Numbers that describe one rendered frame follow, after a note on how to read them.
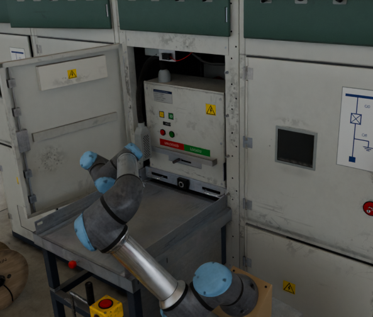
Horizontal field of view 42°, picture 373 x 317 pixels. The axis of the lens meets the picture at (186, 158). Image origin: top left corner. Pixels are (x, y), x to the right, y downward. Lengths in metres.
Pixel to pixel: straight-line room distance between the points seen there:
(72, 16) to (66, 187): 0.86
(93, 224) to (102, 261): 0.52
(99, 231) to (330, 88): 0.98
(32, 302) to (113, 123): 1.34
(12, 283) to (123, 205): 1.90
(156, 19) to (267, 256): 1.19
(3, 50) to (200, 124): 1.50
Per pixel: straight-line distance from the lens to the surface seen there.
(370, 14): 1.79
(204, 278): 1.63
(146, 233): 2.17
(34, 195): 2.43
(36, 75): 2.32
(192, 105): 2.32
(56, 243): 2.19
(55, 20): 2.68
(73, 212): 2.38
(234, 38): 2.06
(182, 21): 2.18
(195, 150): 2.39
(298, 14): 1.89
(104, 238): 1.53
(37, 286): 3.46
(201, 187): 2.43
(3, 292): 3.29
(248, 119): 2.08
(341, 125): 1.90
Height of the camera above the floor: 1.95
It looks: 22 degrees down
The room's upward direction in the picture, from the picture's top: 3 degrees counter-clockwise
